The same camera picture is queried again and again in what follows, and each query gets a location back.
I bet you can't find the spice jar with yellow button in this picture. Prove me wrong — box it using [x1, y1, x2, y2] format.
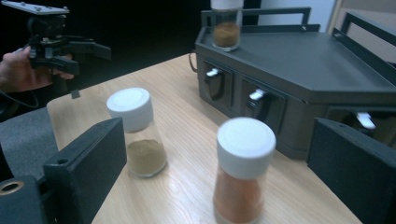
[209, 0, 245, 52]

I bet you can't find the dark grey spice rack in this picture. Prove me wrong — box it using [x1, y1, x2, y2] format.
[190, 7, 396, 161]

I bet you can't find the spice jar with orange powder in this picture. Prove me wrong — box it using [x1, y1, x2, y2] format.
[213, 117, 277, 224]

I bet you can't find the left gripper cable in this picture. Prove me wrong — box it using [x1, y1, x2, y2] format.
[0, 89, 40, 110]

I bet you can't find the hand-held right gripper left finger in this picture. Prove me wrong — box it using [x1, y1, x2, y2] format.
[42, 117, 128, 224]

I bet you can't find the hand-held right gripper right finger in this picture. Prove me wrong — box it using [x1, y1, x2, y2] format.
[306, 117, 396, 224]

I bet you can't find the spice jar with tan powder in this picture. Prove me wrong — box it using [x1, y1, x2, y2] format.
[106, 87, 168, 178]

